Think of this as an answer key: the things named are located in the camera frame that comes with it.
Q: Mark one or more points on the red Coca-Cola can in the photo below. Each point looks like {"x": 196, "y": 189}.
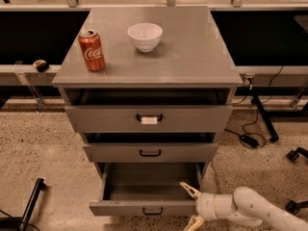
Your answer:
{"x": 91, "y": 47}

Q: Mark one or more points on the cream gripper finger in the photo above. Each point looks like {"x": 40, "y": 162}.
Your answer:
{"x": 194, "y": 193}
{"x": 194, "y": 223}

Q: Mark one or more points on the grey bottom drawer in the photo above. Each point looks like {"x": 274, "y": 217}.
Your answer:
{"x": 147, "y": 189}

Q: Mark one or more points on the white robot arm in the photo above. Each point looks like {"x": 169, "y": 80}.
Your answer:
{"x": 243, "y": 206}

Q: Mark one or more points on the grey drawer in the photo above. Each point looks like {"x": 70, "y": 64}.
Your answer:
{"x": 143, "y": 119}
{"x": 150, "y": 148}
{"x": 147, "y": 189}

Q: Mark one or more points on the black stand leg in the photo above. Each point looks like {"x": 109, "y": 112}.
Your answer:
{"x": 273, "y": 135}

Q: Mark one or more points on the black chair caster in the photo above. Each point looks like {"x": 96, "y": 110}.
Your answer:
{"x": 293, "y": 207}
{"x": 294, "y": 154}

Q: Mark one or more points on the black power adapter with cable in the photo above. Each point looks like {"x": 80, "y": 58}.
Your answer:
{"x": 249, "y": 139}

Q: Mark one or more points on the white ceramic bowl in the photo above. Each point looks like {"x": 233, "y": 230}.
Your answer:
{"x": 145, "y": 36}

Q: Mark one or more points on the black chair caster upper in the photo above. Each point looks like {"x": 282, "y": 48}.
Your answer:
{"x": 294, "y": 154}

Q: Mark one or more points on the grey middle drawer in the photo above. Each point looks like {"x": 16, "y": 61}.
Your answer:
{"x": 150, "y": 148}

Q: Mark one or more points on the small black yellow device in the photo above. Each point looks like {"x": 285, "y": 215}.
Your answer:
{"x": 41, "y": 65}

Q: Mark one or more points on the black chair caster lower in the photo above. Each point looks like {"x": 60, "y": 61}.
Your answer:
{"x": 293, "y": 207}

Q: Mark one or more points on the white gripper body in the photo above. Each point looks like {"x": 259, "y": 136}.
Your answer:
{"x": 205, "y": 206}

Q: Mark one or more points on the grey metal drawer cabinet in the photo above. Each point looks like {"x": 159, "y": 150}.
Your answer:
{"x": 189, "y": 66}

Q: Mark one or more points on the grey top drawer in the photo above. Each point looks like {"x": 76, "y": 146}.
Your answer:
{"x": 143, "y": 119}

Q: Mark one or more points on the black stand foot left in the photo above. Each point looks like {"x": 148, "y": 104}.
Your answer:
{"x": 38, "y": 188}

